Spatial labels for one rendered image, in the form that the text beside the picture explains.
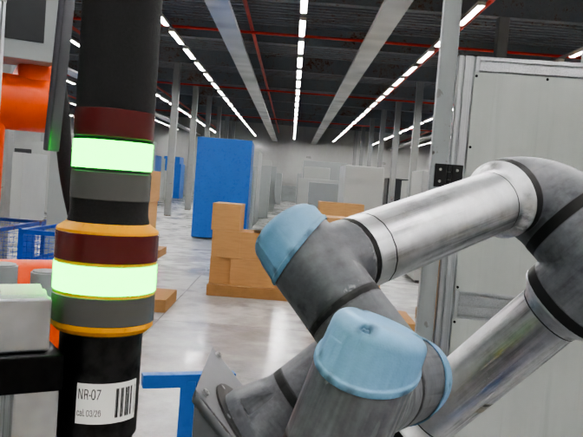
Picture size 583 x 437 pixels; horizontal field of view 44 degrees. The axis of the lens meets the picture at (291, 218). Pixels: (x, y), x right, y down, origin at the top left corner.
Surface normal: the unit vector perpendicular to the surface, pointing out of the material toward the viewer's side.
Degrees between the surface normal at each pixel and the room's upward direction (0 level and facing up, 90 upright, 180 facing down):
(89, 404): 90
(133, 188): 90
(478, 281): 90
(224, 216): 90
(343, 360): 78
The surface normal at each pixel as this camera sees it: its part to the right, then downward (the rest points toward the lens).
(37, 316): 0.51, 0.08
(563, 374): -0.07, 0.05
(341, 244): 0.43, -0.60
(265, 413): 0.01, -0.46
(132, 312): 0.76, 0.09
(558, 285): -0.75, -0.15
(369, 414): 0.18, 0.14
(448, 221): 0.58, -0.27
